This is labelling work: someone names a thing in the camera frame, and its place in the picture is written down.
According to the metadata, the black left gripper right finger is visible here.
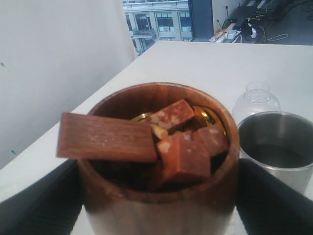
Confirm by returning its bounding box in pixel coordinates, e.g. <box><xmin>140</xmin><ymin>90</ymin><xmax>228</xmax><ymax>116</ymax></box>
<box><xmin>236</xmin><ymin>159</ymin><xmax>313</xmax><ymax>235</ymax></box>

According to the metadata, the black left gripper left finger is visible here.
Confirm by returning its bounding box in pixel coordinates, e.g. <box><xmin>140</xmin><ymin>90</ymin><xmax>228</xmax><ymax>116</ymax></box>
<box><xmin>0</xmin><ymin>160</ymin><xmax>83</xmax><ymax>235</ymax></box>

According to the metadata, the stainless steel cup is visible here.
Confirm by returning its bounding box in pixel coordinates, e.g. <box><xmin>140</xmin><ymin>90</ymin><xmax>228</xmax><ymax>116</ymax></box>
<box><xmin>238</xmin><ymin>111</ymin><xmax>313</xmax><ymax>194</ymax></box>

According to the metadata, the brown wooden cup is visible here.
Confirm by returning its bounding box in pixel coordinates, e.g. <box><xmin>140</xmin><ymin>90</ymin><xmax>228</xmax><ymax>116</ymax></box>
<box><xmin>77</xmin><ymin>83</ymin><xmax>239</xmax><ymax>235</ymax></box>

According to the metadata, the clear plastic shaker lid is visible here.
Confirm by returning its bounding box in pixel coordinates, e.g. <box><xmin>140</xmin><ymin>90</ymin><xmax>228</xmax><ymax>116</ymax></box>
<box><xmin>232</xmin><ymin>81</ymin><xmax>281</xmax><ymax>124</ymax></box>

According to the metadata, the flat wooden block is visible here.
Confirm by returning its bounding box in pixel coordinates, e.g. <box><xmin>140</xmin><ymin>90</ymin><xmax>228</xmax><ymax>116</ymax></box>
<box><xmin>56</xmin><ymin>113</ymin><xmax>157</xmax><ymax>163</ymax></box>

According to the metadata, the reddish brown cube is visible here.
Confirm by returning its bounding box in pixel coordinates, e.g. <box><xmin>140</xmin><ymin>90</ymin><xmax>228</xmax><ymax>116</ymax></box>
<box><xmin>157</xmin><ymin>124</ymin><xmax>229</xmax><ymax>185</ymax></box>
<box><xmin>143</xmin><ymin>99</ymin><xmax>195</xmax><ymax>132</ymax></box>

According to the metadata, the gold foil coin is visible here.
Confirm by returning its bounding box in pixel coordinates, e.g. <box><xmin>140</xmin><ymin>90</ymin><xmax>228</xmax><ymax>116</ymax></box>
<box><xmin>132</xmin><ymin>105</ymin><xmax>227</xmax><ymax>140</ymax></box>

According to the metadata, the clutter on far desk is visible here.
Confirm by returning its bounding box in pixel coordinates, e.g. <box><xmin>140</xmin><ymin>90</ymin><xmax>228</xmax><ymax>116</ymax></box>
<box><xmin>209</xmin><ymin>0</ymin><xmax>313</xmax><ymax>44</ymax></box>

